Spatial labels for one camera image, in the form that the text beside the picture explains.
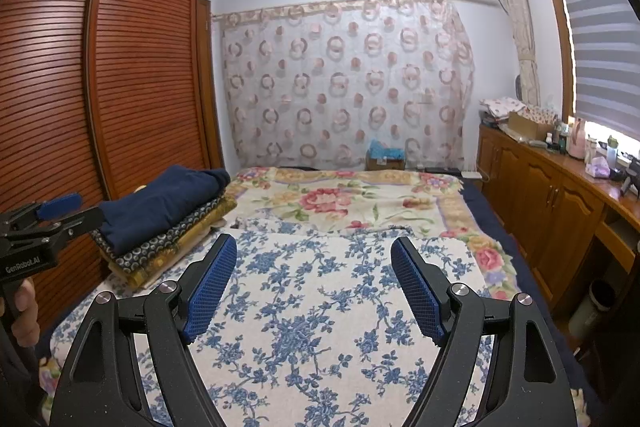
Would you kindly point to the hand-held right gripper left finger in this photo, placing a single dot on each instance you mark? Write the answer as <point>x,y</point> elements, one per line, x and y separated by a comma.
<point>210,287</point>

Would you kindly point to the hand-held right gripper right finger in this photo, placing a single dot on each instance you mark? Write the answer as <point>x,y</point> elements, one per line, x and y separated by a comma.
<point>417,292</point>

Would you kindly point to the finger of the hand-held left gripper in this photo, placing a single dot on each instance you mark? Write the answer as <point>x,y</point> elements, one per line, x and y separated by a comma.
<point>75,223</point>
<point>60,204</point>

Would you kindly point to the navy printed t-shirt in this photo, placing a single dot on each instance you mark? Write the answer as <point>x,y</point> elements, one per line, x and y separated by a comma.
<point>165,202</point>

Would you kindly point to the person's left hand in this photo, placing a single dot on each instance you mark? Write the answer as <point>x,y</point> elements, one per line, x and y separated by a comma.
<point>25,322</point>

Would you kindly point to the dark circle-patterned folded cloth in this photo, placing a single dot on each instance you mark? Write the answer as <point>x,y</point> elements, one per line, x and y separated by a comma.
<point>150,252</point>

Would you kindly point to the yellow folded cloth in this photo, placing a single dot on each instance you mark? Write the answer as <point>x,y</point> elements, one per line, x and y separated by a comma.
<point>222,208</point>

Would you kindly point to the blue floral white cloth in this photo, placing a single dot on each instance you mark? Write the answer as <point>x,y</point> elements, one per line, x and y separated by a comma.
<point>310,307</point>

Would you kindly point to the navy bed sheet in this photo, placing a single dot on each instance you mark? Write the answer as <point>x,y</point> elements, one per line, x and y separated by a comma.
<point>525,287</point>

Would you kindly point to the pink floral blanket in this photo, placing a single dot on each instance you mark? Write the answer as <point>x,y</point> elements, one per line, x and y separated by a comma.
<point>350,197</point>

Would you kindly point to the teal item on box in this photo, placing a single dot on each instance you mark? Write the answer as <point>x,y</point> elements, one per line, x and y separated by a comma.
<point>385,164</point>

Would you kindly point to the louvred wooden wardrobe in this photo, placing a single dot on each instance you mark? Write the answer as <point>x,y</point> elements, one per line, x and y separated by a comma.
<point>140,82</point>

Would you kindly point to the wooden sideboard cabinet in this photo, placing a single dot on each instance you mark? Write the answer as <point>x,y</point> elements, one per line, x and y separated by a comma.
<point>540,207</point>

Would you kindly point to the grey trash can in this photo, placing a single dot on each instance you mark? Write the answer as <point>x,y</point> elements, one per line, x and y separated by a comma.
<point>592,312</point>

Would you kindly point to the open cardboard box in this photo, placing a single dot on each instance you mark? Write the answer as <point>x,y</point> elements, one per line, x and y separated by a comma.
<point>527,124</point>

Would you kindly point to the folded floral fabric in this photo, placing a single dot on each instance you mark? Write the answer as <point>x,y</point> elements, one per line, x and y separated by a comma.
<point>500,107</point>

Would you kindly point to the dark cosmetic bottle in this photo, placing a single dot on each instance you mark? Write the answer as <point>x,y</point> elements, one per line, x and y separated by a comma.
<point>565,139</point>

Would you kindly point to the purple tissue pack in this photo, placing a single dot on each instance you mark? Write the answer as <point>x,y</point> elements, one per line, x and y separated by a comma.
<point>598,167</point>

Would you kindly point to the sheer circle-patterned curtain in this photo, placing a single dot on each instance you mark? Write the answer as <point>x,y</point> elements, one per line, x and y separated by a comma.
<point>350,82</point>

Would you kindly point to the pink bottle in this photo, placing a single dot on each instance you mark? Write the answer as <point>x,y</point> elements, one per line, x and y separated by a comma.
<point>578,139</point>

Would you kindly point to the white bottle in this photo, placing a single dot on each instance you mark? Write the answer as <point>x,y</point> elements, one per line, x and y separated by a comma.
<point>591,147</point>

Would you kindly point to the dark fan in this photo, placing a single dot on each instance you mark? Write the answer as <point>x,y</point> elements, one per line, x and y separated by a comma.
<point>519,87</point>

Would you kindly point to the green-capped bottle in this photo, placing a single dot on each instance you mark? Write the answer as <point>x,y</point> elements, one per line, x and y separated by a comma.
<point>613,152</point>

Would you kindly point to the black tripod stand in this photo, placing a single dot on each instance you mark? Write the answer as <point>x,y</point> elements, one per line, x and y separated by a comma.
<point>631,172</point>

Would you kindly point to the tied beige curtain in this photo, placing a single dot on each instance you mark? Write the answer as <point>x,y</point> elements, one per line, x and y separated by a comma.
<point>527,62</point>

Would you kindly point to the grey striped window blind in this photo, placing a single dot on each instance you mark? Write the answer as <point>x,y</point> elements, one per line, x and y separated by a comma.
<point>605,47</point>

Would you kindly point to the wooden window frame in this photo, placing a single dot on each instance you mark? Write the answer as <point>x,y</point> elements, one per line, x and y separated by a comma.
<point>560,32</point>

